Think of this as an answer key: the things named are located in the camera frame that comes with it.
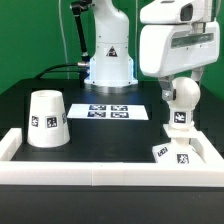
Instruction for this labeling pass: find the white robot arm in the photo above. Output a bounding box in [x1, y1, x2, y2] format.
[87, 0, 220, 101]

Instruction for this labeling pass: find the white lamp base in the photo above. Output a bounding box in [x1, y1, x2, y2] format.
[151, 122, 205, 164]

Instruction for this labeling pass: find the white hanging cable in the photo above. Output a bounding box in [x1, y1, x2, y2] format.
[58, 0, 71, 80]

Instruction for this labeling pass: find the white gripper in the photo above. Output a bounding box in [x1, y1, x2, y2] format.
[139, 22, 220, 101]

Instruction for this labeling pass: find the white lamp bulb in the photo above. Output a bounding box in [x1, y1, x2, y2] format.
[168, 77, 201, 130]

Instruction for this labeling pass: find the marker tag sheet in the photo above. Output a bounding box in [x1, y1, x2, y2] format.
[67, 104, 148, 120]

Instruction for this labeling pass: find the black cable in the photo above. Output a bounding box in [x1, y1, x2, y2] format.
[34, 63, 84, 80]

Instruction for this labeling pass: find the white U-shaped fence frame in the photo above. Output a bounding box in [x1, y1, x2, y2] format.
[0, 128, 224, 187]

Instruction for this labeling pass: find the black camera stand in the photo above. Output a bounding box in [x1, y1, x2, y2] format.
[70, 0, 92, 62]

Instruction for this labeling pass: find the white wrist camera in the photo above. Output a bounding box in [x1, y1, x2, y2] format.
[140, 0, 205, 24]

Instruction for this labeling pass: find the white lamp shade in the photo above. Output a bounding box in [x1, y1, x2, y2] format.
[27, 90, 70, 148]

